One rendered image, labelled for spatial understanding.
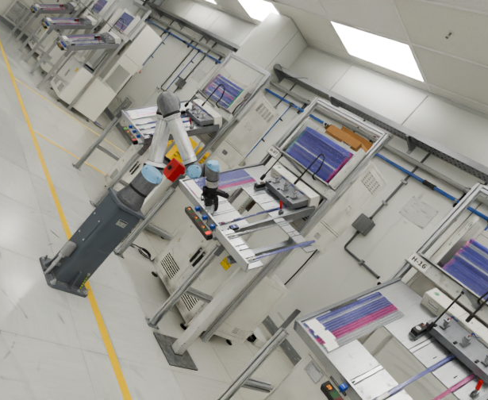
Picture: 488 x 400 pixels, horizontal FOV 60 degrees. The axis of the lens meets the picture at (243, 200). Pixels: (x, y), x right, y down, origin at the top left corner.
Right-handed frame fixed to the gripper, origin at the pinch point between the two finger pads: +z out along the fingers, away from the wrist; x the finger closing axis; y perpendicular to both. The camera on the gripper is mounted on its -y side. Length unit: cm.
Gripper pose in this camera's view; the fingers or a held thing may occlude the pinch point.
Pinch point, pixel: (213, 213)
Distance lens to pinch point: 259.3
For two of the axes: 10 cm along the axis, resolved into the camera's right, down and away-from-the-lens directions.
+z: -0.9, 8.4, 5.3
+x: 4.9, 5.0, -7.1
